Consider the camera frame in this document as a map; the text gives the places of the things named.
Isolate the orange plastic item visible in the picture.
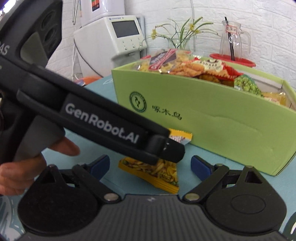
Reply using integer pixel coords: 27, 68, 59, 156
76, 75, 102, 85

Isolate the person's left hand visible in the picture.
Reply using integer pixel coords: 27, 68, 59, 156
0, 137, 80, 195

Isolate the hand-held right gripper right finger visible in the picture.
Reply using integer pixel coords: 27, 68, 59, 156
183, 156, 269, 204

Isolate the green pea snack packet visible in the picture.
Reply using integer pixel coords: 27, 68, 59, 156
233, 74, 263, 97

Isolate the golden mixed snack packet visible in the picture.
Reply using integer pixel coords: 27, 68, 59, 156
118, 128, 194, 194

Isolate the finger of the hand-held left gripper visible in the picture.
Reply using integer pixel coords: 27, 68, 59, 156
146, 136, 186, 163

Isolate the red plastic basket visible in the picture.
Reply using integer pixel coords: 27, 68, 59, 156
209, 53, 257, 68

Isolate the white water dispenser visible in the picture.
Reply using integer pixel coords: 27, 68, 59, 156
73, 16, 148, 77

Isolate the glass vase with yellow flowers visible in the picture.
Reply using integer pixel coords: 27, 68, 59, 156
147, 17, 213, 55

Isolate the teal printed tablecloth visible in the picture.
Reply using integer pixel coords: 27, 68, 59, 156
0, 75, 296, 241

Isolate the glass pitcher with straw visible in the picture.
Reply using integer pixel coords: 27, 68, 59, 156
218, 17, 252, 62

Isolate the white water purifier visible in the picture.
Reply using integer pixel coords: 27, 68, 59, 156
79, 0, 126, 29

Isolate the yellow rice cracker packet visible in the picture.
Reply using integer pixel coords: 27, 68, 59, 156
262, 91, 287, 106

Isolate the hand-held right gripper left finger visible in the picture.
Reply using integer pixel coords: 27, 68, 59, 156
32, 155, 122, 204

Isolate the green cardboard box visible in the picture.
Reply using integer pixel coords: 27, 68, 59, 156
111, 61, 296, 177

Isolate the orange fried snack packet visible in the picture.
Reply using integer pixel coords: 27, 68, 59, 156
168, 57, 244, 82

